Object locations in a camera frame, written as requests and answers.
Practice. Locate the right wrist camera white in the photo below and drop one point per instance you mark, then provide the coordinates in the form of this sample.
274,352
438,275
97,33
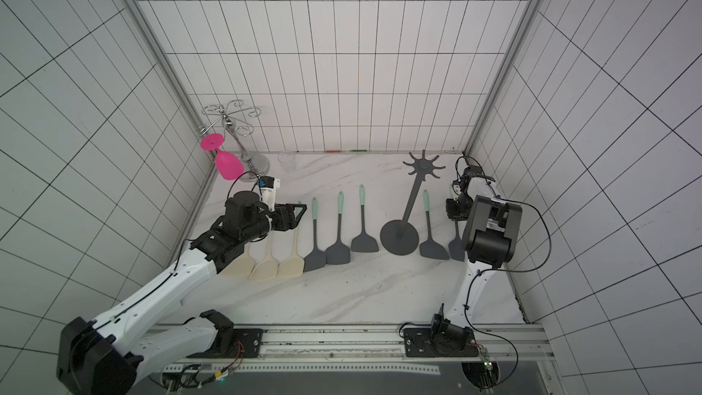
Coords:
472,182

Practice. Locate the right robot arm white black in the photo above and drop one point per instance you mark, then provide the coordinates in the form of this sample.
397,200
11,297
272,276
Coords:
488,242

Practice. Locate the chrome glass holder stand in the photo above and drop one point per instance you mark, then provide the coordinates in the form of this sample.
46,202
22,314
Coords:
235,118

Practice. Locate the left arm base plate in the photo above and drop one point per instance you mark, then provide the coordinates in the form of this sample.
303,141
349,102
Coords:
233,343

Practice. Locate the small clear glass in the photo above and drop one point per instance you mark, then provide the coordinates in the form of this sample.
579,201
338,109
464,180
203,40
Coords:
287,161

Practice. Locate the grey kitchen utensil rack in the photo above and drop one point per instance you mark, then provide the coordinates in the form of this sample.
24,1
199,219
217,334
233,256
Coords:
399,236

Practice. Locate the aluminium mounting rail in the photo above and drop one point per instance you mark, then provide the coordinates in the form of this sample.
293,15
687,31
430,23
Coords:
361,347

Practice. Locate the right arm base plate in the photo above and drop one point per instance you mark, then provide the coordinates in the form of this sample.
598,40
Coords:
422,342

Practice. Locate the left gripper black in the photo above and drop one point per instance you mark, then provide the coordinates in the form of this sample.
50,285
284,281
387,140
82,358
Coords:
282,209

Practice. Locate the pink plastic wine glass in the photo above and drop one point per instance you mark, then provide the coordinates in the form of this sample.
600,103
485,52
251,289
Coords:
228,165

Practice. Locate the cream spatula green handle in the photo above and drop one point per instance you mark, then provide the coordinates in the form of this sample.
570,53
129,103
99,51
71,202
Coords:
242,266

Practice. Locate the grey utensil green handle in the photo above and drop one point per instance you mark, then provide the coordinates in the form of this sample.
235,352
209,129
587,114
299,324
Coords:
316,259

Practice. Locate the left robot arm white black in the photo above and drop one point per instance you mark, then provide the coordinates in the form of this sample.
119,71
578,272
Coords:
112,352

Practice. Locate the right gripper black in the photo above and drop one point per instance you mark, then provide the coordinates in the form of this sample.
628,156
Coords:
455,208

